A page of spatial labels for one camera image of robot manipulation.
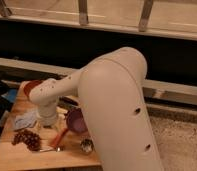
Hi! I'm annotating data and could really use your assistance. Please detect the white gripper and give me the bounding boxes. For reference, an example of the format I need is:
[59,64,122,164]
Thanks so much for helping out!
[37,106,58,126]

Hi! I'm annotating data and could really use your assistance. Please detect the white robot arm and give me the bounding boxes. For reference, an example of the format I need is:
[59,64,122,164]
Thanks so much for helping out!
[29,47,164,171]

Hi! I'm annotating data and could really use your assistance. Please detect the small metal cup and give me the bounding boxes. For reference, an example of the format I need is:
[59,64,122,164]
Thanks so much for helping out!
[80,139,94,154]

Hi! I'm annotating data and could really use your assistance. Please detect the grey blue cloth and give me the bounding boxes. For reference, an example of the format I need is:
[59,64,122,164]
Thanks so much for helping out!
[13,110,37,130]

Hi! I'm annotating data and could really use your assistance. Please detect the purple bowl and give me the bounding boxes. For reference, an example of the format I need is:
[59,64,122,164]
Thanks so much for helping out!
[66,108,88,134]

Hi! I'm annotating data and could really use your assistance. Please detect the bunch of dark grapes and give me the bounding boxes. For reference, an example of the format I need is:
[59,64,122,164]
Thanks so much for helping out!
[12,129,41,151]

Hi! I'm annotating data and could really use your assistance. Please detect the orange red bowl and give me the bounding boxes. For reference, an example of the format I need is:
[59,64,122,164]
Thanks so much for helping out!
[24,80,42,96]

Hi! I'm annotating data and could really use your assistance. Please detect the wooden cutting board table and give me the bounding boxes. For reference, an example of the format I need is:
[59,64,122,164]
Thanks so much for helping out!
[0,81,102,171]

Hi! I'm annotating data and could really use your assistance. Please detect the metal spoon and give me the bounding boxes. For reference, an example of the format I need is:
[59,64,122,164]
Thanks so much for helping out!
[38,146,64,153]

